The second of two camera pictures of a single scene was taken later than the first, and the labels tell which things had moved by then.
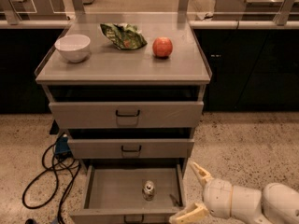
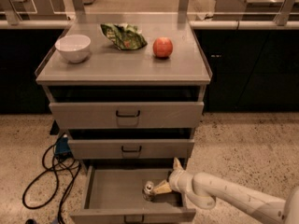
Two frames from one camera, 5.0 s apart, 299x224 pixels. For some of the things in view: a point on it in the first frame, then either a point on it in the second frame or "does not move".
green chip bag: x=123 y=35 does not move
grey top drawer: x=126 y=115 does not move
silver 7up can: x=149 y=191 does not move
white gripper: x=217 y=194 to x=175 y=180
